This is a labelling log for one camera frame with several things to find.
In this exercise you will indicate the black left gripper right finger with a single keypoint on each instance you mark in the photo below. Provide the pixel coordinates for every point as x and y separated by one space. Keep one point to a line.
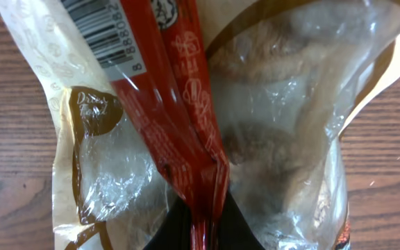
234 233

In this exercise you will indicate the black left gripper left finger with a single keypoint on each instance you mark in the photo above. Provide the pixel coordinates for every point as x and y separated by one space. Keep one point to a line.
174 233

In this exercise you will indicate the dried food snack bag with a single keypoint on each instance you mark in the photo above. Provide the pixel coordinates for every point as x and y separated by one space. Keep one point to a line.
154 101

